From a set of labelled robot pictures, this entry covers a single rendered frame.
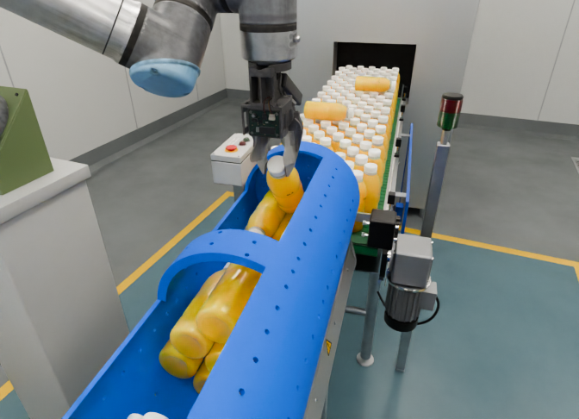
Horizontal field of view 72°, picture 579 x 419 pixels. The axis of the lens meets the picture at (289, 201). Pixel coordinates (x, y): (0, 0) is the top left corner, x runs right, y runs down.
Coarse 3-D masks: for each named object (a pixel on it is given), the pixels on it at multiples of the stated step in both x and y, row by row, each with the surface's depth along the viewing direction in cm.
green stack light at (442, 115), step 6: (444, 114) 124; (450, 114) 123; (456, 114) 123; (438, 120) 127; (444, 120) 125; (450, 120) 124; (456, 120) 124; (438, 126) 127; (444, 126) 126; (450, 126) 125; (456, 126) 126
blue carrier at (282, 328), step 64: (256, 192) 107; (320, 192) 80; (192, 256) 61; (256, 256) 59; (320, 256) 67; (256, 320) 50; (320, 320) 61; (128, 384) 61; (192, 384) 69; (256, 384) 44
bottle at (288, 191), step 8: (272, 176) 78; (296, 176) 81; (272, 184) 80; (280, 184) 79; (288, 184) 79; (296, 184) 81; (272, 192) 83; (280, 192) 81; (288, 192) 81; (296, 192) 84; (304, 192) 91; (280, 200) 85; (288, 200) 85; (296, 200) 86; (280, 208) 91; (288, 208) 89
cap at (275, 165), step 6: (276, 156) 77; (282, 156) 77; (270, 162) 77; (276, 162) 77; (282, 162) 77; (270, 168) 77; (276, 168) 76; (282, 168) 76; (276, 174) 77; (282, 174) 77
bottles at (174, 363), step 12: (288, 216) 94; (276, 240) 88; (168, 348) 64; (216, 348) 61; (168, 360) 65; (180, 360) 65; (192, 360) 64; (204, 360) 68; (168, 372) 67; (180, 372) 66; (192, 372) 65; (204, 372) 65
